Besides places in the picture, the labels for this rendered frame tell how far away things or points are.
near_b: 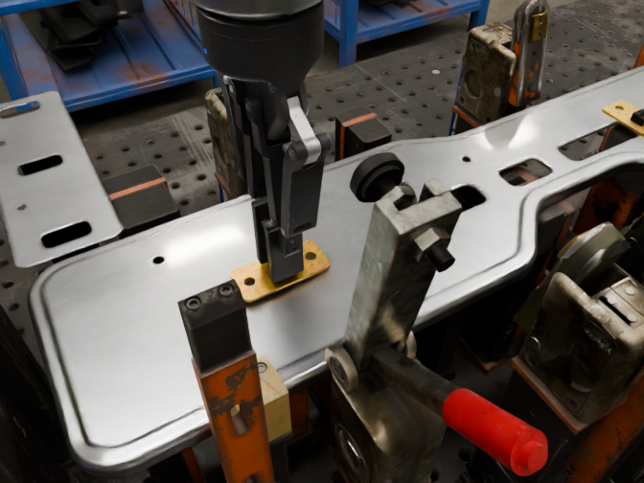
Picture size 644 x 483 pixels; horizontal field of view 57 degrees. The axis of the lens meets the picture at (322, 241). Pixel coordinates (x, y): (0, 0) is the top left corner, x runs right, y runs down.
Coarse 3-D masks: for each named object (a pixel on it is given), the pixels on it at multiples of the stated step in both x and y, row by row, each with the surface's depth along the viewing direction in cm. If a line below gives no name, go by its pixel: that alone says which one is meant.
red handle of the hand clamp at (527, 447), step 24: (384, 360) 36; (408, 360) 35; (408, 384) 34; (432, 384) 32; (432, 408) 32; (456, 408) 30; (480, 408) 29; (480, 432) 28; (504, 432) 27; (528, 432) 26; (504, 456) 26; (528, 456) 26
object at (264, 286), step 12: (312, 252) 53; (252, 264) 52; (264, 264) 52; (312, 264) 52; (324, 264) 52; (240, 276) 51; (252, 276) 51; (264, 276) 51; (300, 276) 51; (252, 288) 50; (264, 288) 50; (276, 288) 50; (252, 300) 49
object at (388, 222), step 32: (384, 160) 28; (352, 192) 30; (384, 192) 29; (448, 192) 28; (384, 224) 27; (416, 224) 26; (448, 224) 28; (384, 256) 28; (416, 256) 27; (448, 256) 27; (384, 288) 30; (416, 288) 32; (352, 320) 35; (384, 320) 33; (352, 352) 37
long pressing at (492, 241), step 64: (512, 128) 68; (576, 128) 68; (512, 192) 60; (576, 192) 61; (128, 256) 54; (192, 256) 54; (256, 256) 54; (512, 256) 54; (64, 320) 49; (128, 320) 49; (256, 320) 49; (320, 320) 49; (64, 384) 45; (128, 384) 45; (192, 384) 45; (128, 448) 41
